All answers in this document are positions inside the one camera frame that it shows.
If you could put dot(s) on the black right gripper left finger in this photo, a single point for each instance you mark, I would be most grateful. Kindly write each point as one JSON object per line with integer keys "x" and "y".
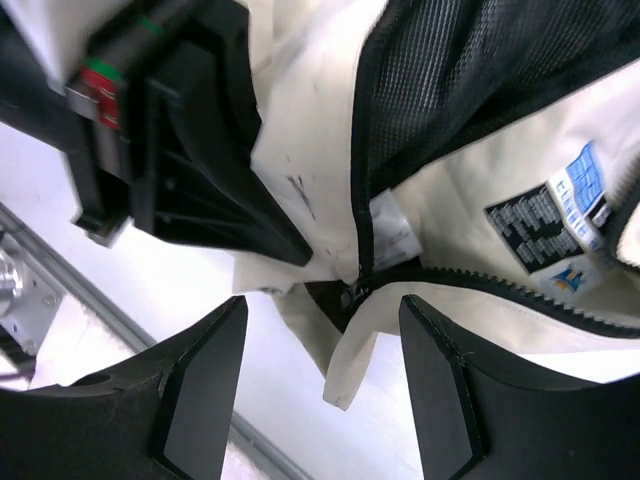
{"x": 164, "y": 413}

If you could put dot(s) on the cream jacket with black lining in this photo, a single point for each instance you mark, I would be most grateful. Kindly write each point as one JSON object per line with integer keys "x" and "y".
{"x": 481, "y": 155}

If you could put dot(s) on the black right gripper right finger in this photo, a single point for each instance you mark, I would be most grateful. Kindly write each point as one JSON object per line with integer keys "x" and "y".
{"x": 482, "y": 412}

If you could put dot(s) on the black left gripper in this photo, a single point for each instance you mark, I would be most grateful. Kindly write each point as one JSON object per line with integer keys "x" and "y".
{"x": 199, "y": 187}

